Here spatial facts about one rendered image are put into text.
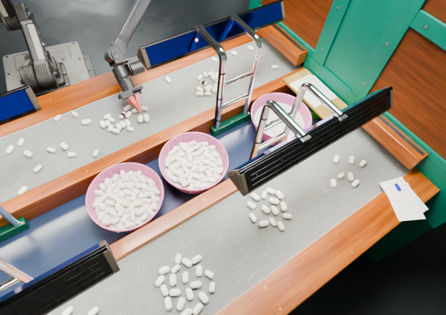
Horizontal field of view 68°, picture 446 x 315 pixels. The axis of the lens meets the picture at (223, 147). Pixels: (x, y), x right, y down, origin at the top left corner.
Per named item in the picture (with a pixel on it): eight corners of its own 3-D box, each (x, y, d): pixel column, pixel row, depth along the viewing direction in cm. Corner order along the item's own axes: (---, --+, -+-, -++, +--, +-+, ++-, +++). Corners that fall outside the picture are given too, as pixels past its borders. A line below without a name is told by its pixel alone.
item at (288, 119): (241, 172, 135) (259, 97, 99) (279, 152, 143) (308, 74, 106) (270, 209, 127) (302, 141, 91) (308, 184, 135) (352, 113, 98)
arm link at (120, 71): (109, 69, 137) (112, 65, 132) (124, 63, 140) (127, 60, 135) (117, 84, 138) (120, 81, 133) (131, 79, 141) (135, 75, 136)
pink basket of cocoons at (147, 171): (81, 195, 124) (74, 183, 117) (145, 164, 134) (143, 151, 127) (110, 255, 113) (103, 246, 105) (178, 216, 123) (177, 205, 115)
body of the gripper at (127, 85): (144, 88, 137) (136, 71, 136) (121, 98, 133) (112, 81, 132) (141, 91, 143) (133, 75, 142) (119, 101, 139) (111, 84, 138)
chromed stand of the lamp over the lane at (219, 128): (191, 109, 153) (190, 24, 116) (226, 93, 160) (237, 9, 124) (213, 137, 145) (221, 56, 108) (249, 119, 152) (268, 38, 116)
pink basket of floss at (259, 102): (242, 144, 144) (245, 130, 136) (253, 101, 159) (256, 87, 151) (302, 158, 142) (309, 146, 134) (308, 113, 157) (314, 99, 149)
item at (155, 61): (137, 58, 117) (133, 40, 111) (273, 10, 140) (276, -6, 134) (147, 71, 113) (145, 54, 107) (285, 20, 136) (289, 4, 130)
